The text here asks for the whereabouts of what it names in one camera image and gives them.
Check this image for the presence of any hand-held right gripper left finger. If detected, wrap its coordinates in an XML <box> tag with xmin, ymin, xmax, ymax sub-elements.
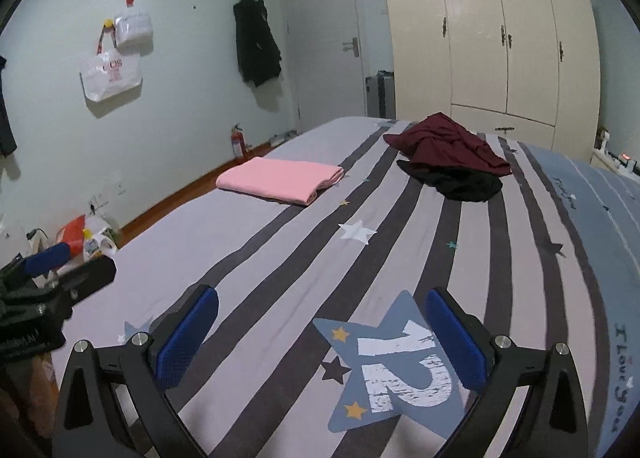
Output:
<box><xmin>52</xmin><ymin>285</ymin><xmax>220</xmax><ymax>458</ymax></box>

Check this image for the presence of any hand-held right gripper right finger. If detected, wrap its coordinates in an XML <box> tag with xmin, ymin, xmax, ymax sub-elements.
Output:
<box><xmin>425</xmin><ymin>287</ymin><xmax>590</xmax><ymax>458</ymax></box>

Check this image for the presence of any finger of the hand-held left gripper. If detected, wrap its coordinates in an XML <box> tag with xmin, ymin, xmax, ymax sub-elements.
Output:
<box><xmin>57</xmin><ymin>255</ymin><xmax>117</xmax><ymax>309</ymax></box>
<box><xmin>22</xmin><ymin>242</ymin><xmax>71</xmax><ymax>279</ymax></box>

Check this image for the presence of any pink garment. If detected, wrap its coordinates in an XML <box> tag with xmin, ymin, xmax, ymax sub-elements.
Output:
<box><xmin>216</xmin><ymin>157</ymin><xmax>345</xmax><ymax>205</ymax></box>

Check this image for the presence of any clutter on floor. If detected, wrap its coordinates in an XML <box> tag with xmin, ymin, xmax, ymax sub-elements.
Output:
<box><xmin>56</xmin><ymin>215</ymin><xmax>93</xmax><ymax>256</ymax></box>

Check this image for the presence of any dark hanging clothing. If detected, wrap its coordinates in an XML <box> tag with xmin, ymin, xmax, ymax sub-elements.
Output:
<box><xmin>0</xmin><ymin>56</ymin><xmax>18</xmax><ymax>157</ymax></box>

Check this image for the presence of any black garment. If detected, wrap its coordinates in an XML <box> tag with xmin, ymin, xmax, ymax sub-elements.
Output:
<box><xmin>396</xmin><ymin>158</ymin><xmax>503</xmax><ymax>203</ymax></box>

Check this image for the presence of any white shopping bag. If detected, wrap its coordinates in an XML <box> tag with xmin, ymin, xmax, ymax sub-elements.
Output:
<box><xmin>80</xmin><ymin>21</ymin><xmax>143</xmax><ymax>102</ymax></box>

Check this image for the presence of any maroon garment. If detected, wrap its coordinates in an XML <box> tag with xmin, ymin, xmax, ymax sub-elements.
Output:
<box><xmin>382</xmin><ymin>112</ymin><xmax>512</xmax><ymax>178</ymax></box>

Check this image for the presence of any red fire extinguisher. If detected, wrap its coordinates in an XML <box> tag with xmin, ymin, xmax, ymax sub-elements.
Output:
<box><xmin>230</xmin><ymin>123</ymin><xmax>247</xmax><ymax>160</ymax></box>

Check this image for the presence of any white nightstand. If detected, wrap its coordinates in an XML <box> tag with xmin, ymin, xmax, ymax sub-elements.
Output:
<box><xmin>590</xmin><ymin>128</ymin><xmax>640</xmax><ymax>184</ymax></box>

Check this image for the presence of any clear plastic bag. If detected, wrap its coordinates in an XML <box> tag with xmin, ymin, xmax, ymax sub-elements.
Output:
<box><xmin>114</xmin><ymin>0</ymin><xmax>153</xmax><ymax>46</ymax></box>

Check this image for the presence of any grey suitcase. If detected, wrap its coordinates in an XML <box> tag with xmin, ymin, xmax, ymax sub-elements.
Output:
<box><xmin>365</xmin><ymin>71</ymin><xmax>396</xmax><ymax>119</ymax></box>

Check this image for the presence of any black hanging jacket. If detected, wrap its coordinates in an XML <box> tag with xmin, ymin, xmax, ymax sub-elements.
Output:
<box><xmin>233</xmin><ymin>0</ymin><xmax>282</xmax><ymax>88</ymax></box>

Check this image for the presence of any cream wardrobe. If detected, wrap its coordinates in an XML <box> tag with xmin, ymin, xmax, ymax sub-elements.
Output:
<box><xmin>375</xmin><ymin>0</ymin><xmax>601</xmax><ymax>151</ymax></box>

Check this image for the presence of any white door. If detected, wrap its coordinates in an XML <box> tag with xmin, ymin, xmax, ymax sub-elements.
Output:
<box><xmin>279</xmin><ymin>0</ymin><xmax>368</xmax><ymax>134</ymax></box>

